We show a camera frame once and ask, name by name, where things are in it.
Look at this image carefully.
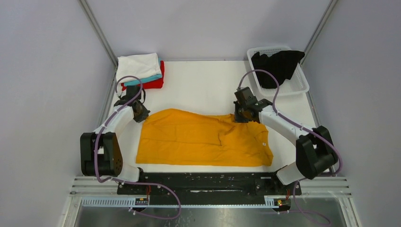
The yellow t shirt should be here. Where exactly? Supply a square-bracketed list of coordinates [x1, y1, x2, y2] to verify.
[136, 109, 274, 167]

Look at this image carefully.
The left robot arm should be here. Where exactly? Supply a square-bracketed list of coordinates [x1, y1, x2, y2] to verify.
[80, 101, 150, 194]

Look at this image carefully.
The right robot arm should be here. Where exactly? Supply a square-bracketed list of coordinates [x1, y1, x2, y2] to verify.
[234, 99, 340, 195]

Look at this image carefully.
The teal folded t shirt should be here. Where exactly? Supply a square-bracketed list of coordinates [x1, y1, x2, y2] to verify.
[129, 58, 165, 89]

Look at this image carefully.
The red folded t shirt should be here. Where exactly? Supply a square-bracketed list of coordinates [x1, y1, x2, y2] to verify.
[120, 59, 165, 91]

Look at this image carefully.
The white folded t shirt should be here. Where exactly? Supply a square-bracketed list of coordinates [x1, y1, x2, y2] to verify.
[116, 53, 160, 83]

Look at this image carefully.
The black t shirt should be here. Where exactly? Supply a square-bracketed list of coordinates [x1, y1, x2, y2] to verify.
[251, 50, 305, 85]

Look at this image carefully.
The white plastic basket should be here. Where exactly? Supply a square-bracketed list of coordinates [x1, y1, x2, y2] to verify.
[246, 45, 310, 98]

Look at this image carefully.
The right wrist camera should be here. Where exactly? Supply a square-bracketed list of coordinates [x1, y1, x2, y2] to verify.
[235, 87, 258, 105]

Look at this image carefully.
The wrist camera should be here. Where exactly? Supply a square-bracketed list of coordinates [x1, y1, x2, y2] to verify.
[235, 87, 258, 105]
[113, 85, 146, 107]

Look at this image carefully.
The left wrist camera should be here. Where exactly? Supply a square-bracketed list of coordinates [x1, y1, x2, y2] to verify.
[113, 85, 146, 107]

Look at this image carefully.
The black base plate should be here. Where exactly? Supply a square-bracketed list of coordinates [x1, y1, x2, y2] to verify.
[115, 172, 308, 205]

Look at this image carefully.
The white slotted cable duct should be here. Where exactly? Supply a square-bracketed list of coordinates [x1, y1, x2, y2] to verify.
[81, 196, 284, 209]

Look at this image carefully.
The right aluminium frame post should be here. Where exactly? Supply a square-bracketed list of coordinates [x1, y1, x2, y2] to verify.
[300, 0, 339, 66]

